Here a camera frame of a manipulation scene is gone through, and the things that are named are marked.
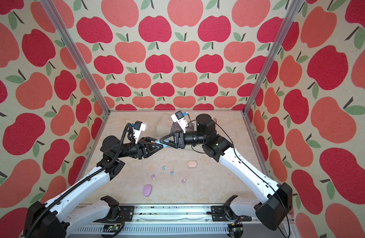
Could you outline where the blue earbud charging case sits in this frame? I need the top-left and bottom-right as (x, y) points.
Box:
(154, 140), (168, 148)

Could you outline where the pink earbud charging case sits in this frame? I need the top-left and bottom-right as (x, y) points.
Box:
(187, 161), (198, 168)

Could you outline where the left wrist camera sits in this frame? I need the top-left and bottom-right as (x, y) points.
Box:
(132, 121), (147, 144)

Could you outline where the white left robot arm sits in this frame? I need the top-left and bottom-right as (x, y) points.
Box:
(23, 136), (164, 238)

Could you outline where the right aluminium frame post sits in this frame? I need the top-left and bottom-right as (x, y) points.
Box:
(242, 1), (304, 117)

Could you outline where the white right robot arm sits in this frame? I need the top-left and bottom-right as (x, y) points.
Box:
(159, 111), (293, 231)

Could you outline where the purple earbud charging case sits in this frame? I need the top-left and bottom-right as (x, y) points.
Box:
(142, 184), (152, 197)

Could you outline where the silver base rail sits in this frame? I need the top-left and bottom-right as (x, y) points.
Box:
(66, 203), (290, 238)

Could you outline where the left aluminium frame post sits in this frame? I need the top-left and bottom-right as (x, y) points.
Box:
(40, 0), (110, 115)

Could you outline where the black corrugated cable conduit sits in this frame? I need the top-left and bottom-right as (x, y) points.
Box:
(24, 122), (133, 238)

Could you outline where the aluminium frame post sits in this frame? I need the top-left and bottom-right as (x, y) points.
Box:
(242, 1), (304, 117)
(40, 0), (110, 115)

